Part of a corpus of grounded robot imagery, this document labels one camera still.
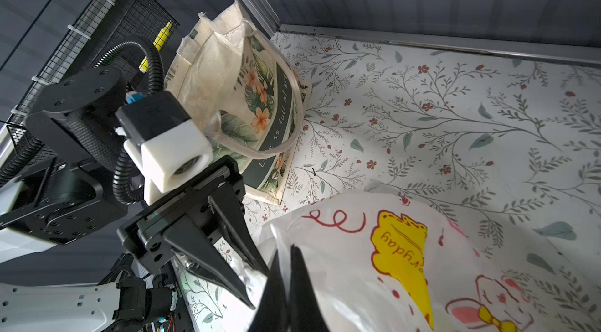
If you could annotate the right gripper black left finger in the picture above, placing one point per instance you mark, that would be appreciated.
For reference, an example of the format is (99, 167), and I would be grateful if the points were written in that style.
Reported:
(272, 312)

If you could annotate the white plastic grocery bag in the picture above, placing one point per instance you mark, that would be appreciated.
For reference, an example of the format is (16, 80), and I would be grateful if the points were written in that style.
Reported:
(380, 262)

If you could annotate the cream canvas tote bag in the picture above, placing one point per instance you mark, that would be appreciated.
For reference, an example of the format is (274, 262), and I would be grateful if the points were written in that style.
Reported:
(244, 95)

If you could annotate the black wire wall basket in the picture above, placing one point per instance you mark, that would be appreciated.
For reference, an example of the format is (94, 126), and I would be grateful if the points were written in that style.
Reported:
(101, 25)

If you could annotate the floral table mat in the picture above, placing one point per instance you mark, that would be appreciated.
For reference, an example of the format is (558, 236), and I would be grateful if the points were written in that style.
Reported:
(508, 149)

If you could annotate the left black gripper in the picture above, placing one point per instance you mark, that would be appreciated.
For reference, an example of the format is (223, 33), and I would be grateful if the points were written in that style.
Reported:
(189, 219)

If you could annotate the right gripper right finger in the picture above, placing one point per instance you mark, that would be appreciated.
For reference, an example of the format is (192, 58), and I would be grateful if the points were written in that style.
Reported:
(305, 314)

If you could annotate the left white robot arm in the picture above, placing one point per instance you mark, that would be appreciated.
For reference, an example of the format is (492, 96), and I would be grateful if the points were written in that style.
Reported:
(87, 136)

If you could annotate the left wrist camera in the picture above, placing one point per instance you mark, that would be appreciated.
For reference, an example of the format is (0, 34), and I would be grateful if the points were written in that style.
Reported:
(164, 143)

